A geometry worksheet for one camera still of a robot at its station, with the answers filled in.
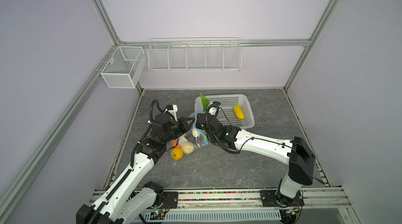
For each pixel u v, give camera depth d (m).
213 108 0.68
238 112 1.01
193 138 0.75
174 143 0.64
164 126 0.55
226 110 1.08
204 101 0.78
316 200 0.74
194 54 0.98
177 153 0.83
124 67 1.02
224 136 0.58
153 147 0.53
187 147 0.83
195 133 0.74
